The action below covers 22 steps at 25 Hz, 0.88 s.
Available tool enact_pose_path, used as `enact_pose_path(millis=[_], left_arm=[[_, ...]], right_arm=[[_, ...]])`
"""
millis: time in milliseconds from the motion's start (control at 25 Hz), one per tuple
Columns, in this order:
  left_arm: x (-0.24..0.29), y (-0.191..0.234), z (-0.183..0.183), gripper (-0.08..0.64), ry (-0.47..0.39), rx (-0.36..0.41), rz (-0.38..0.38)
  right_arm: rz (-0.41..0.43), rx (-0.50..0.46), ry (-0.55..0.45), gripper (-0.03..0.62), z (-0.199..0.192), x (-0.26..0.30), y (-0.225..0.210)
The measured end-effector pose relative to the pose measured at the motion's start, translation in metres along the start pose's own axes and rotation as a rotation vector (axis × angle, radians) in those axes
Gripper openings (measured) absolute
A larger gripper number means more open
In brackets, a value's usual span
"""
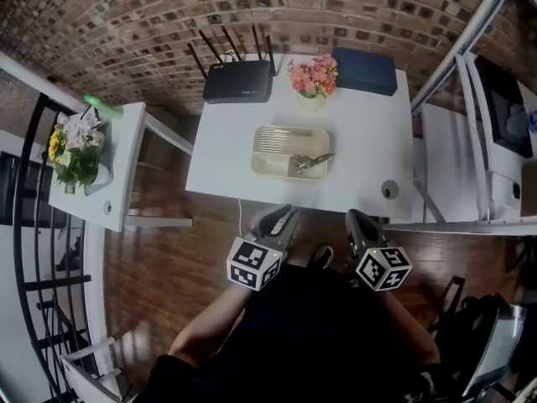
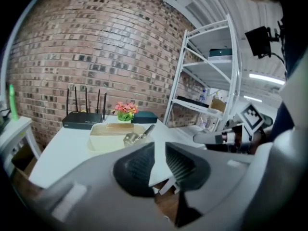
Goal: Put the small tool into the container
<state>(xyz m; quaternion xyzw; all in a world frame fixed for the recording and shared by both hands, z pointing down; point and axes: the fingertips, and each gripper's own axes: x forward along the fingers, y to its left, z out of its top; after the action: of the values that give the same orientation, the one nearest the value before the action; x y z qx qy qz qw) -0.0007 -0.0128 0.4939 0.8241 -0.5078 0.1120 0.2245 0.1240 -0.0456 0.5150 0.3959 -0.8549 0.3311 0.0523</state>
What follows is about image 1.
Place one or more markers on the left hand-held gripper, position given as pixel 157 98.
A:
pixel 253 262

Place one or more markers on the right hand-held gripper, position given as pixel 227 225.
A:
pixel 379 267

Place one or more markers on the small metal pliers tool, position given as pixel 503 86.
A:
pixel 308 162

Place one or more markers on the beige tray container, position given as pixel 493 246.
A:
pixel 277 149

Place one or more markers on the person's left forearm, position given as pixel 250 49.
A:
pixel 210 326

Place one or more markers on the person's right forearm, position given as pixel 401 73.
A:
pixel 413 334

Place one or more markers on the person's black shoe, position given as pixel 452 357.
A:
pixel 323 257

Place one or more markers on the person's black clothing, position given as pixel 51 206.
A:
pixel 306 342

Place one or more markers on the black bag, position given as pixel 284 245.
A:
pixel 474 334

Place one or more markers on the black router with antennas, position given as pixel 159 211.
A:
pixel 239 81

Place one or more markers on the pink flowers in pale pot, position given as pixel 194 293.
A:
pixel 314 80

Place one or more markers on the white side table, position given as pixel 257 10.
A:
pixel 126 162

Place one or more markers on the dark blue box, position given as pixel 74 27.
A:
pixel 364 71

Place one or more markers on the green plastic tube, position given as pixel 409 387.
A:
pixel 102 106

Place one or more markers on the mixed flower bouquet in vase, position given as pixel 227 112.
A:
pixel 77 153

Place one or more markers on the white chair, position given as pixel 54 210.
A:
pixel 90 372

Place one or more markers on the black metal railing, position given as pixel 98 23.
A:
pixel 25 208

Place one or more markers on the white metal shelf frame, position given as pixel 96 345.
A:
pixel 470 111

